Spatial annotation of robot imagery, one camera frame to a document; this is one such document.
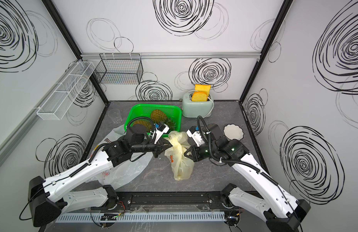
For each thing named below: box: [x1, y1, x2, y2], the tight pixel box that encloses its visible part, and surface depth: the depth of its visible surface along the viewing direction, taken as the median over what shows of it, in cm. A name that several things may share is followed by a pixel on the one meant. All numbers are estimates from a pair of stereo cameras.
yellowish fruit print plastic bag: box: [164, 130, 195, 181], surface depth 67 cm
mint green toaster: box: [181, 91, 214, 118], surface depth 104 cm
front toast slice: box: [191, 90, 208, 102], surface depth 98 cm
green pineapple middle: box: [150, 109, 177, 133], surface depth 101 cm
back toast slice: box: [194, 84, 211, 98], surface depth 102 cm
